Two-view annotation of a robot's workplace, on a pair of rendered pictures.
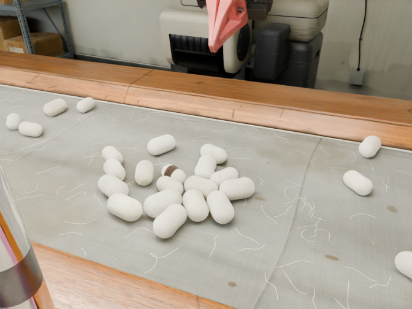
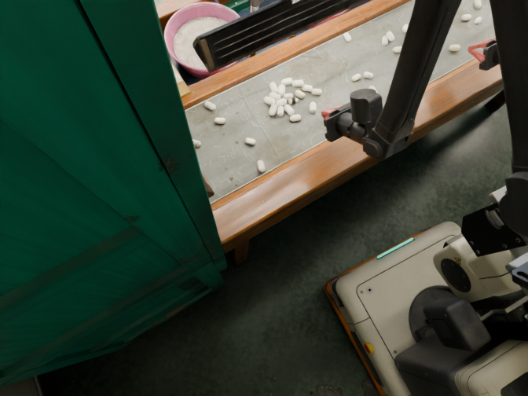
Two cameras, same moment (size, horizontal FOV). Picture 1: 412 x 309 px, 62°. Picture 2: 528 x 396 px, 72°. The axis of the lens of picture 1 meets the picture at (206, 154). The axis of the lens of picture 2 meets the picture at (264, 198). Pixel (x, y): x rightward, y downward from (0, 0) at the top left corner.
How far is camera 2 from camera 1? 1.10 m
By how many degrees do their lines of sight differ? 68
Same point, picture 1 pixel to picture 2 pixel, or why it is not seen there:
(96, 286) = (262, 62)
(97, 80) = not seen: hidden behind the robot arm
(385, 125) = (263, 180)
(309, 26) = (463, 375)
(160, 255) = (266, 82)
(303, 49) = (450, 368)
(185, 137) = (317, 122)
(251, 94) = (324, 159)
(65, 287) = (265, 57)
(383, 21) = not seen: outside the picture
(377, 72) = not seen: outside the picture
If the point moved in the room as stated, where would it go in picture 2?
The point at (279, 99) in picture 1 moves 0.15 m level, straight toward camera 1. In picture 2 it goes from (311, 164) to (278, 127)
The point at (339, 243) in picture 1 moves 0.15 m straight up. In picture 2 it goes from (239, 119) to (239, 89)
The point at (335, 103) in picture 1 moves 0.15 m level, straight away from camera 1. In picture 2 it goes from (291, 181) to (319, 225)
